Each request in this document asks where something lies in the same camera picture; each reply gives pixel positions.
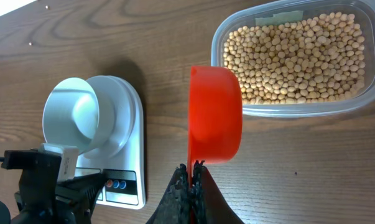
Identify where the white digital kitchen scale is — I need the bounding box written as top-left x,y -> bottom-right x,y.
75,76 -> 146,210

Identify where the grey plastic bowl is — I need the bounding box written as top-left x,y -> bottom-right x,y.
42,77 -> 115,154

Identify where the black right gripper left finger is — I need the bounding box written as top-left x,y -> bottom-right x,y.
146,164 -> 191,224

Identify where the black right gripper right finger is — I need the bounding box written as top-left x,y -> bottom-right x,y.
193,161 -> 244,224

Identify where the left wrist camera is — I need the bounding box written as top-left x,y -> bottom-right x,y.
1,143 -> 79,182

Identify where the red plastic measuring scoop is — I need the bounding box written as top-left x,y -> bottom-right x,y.
187,65 -> 243,199

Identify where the clear plastic container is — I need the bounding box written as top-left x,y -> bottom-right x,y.
211,0 -> 375,118

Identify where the pile of soybeans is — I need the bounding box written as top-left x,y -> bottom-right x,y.
222,12 -> 366,105

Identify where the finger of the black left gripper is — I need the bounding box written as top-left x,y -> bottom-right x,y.
57,172 -> 107,215

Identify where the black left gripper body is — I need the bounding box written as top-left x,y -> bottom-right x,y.
0,168 -> 81,223

